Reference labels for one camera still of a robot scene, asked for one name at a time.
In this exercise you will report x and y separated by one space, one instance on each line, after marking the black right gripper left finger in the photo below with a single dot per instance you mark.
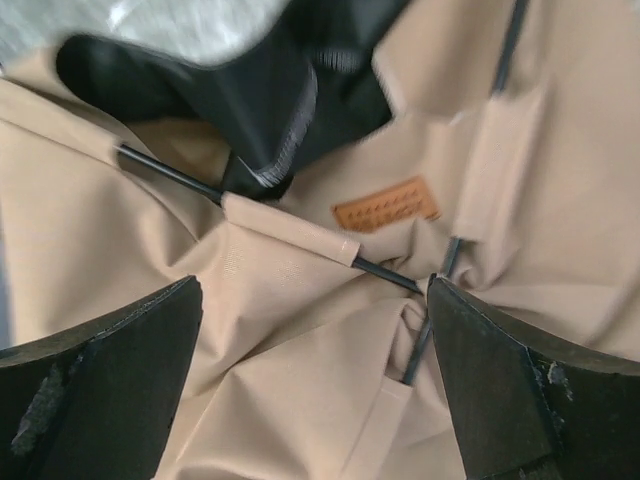
98 400

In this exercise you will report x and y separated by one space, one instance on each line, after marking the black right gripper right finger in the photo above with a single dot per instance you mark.
526 404

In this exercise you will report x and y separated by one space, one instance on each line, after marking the tan pet tent fabric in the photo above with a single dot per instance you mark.
297 367

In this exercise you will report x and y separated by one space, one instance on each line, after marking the orange leather tent label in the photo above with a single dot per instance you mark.
411 198

